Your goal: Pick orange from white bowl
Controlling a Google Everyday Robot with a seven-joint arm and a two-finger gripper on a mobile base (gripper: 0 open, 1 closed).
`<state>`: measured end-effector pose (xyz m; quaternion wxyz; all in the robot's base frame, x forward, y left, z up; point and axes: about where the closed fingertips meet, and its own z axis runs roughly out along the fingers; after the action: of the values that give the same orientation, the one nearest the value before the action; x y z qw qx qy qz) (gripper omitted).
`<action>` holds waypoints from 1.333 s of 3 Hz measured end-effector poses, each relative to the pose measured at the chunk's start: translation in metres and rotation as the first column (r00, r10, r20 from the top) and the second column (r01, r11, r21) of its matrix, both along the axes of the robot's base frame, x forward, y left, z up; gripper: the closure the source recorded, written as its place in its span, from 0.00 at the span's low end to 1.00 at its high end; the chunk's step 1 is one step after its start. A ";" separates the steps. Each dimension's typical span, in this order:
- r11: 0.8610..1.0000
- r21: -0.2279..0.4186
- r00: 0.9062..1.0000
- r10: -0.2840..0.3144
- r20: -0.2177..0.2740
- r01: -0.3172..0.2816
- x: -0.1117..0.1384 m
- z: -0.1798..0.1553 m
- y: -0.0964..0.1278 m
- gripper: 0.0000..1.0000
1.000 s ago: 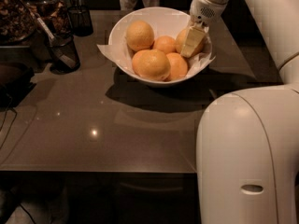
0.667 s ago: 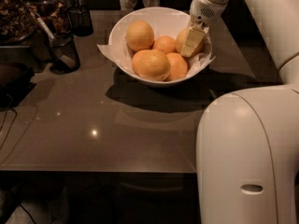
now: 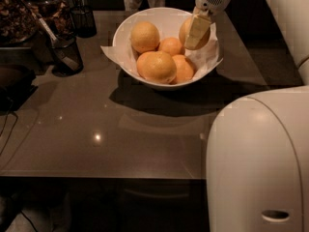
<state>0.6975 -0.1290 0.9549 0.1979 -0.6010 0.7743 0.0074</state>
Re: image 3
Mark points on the large glass snack jar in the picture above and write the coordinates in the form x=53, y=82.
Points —
x=17, y=24

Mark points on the metal serving scoop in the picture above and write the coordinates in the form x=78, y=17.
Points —
x=43, y=30

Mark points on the large orange front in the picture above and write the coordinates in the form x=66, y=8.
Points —
x=157, y=66

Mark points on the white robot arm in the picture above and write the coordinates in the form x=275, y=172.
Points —
x=258, y=148

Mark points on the black mesh cup far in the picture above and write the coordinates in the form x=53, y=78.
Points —
x=83, y=21

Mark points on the black mesh cup near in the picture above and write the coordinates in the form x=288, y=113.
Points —
x=66, y=56

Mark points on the dark tray device left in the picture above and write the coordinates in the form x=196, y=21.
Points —
x=15, y=86

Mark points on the black mesh cup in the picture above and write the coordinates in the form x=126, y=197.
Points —
x=83, y=21
x=66, y=56

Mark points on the small orange centre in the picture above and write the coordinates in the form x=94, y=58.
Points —
x=171, y=45

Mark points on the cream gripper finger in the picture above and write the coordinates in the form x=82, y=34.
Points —
x=199, y=25

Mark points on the white ceramic bowl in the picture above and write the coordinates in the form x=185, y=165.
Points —
x=156, y=15

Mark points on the white paper bowl liner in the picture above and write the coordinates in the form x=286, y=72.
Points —
x=121, y=52

